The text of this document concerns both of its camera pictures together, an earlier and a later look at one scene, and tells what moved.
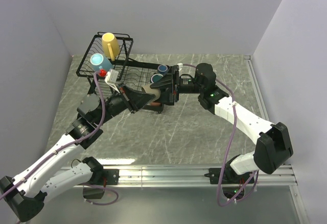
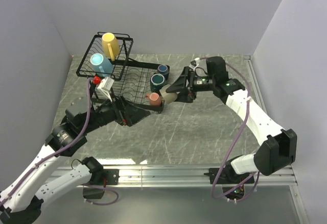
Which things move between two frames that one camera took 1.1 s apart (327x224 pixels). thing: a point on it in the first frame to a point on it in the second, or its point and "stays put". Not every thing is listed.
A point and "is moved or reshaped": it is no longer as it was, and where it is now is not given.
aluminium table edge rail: (259, 98) stays put
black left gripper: (135, 100) to (128, 113)
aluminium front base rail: (188, 176) stays put
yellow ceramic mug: (110, 47) stays put
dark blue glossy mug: (162, 69) stays put
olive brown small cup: (147, 89) is moved or reshaped
